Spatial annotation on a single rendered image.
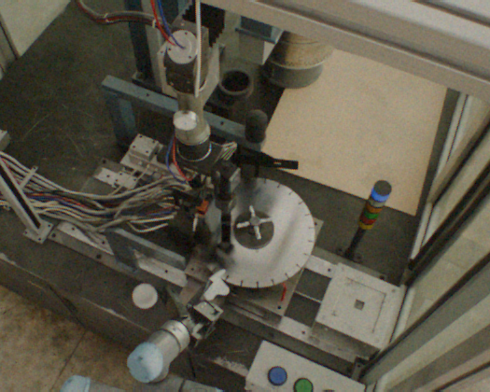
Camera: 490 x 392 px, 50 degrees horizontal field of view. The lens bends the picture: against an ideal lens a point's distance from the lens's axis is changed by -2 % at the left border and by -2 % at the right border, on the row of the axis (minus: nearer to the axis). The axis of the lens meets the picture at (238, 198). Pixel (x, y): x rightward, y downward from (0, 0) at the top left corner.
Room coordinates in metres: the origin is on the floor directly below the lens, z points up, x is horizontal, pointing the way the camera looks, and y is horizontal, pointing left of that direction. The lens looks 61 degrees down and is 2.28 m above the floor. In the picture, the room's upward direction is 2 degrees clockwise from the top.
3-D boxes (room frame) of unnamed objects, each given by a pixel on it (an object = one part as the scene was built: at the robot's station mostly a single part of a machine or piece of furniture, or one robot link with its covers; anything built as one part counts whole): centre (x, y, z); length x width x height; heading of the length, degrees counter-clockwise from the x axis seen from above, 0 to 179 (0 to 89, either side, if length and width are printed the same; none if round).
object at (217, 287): (0.47, 0.04, 0.96); 0.09 x 0.06 x 0.03; 146
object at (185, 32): (0.83, 0.05, 1.45); 0.35 x 0.07 x 0.28; 157
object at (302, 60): (1.42, -0.17, 0.93); 0.31 x 0.31 x 0.36
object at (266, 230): (0.64, -0.05, 0.96); 0.11 x 0.11 x 0.03
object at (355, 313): (0.46, -0.33, 0.82); 0.18 x 0.18 x 0.15; 67
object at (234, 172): (0.64, 0.03, 1.17); 0.06 x 0.05 x 0.20; 58
